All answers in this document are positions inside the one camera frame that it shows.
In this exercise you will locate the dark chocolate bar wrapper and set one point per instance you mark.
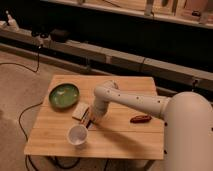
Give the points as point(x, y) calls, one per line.
point(86, 119)

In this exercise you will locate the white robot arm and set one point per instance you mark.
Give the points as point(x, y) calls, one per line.
point(188, 123)

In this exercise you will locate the green bowl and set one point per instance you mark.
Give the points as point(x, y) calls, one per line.
point(64, 96)

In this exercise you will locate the small red-brown object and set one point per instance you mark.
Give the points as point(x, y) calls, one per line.
point(140, 119)

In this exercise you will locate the white paper cup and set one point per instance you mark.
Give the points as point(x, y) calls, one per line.
point(77, 135)

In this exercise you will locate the dark box on ledge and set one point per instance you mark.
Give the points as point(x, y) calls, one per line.
point(59, 35)

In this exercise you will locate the white bottle on ledge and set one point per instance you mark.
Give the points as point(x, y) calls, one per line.
point(12, 22)

